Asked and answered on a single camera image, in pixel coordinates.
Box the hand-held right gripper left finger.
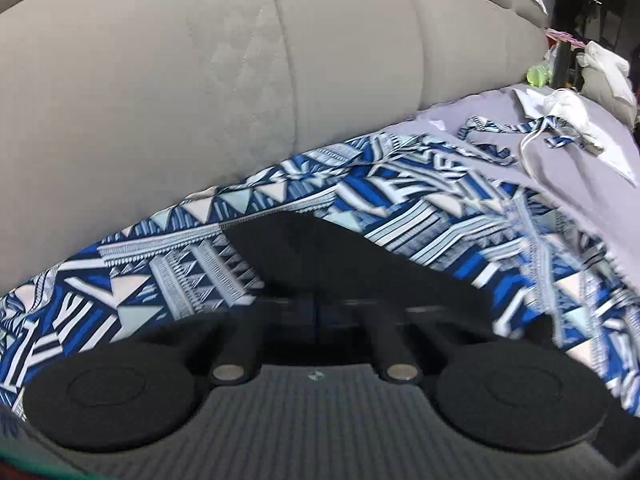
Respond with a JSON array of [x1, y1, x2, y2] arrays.
[[170, 210, 322, 389]]

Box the grey bed sheet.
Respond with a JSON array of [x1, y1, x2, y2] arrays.
[[414, 86, 640, 306]]

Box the white crumpled cloth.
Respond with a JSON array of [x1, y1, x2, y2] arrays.
[[542, 89, 593, 123]]

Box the blue white patterned pants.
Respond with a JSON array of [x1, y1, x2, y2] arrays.
[[0, 129, 640, 423]]

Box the blue patterned fabric belt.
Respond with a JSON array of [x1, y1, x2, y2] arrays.
[[457, 115, 603, 166]]

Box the white cable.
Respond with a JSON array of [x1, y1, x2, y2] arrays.
[[519, 127, 548, 173]]

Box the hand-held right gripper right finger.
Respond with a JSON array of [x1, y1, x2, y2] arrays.
[[320, 216, 553, 385]]

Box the beige upholstered headboard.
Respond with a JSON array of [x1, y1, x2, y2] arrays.
[[0, 0, 551, 297]]

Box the black metal post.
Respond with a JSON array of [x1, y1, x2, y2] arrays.
[[549, 0, 583, 92]]

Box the grey pillow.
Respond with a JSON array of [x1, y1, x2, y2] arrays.
[[579, 62, 640, 128]]

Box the green plastic object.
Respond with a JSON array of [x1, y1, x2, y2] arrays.
[[526, 62, 552, 87]]

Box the white cloth on pillow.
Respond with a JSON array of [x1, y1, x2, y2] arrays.
[[576, 40, 632, 80]]

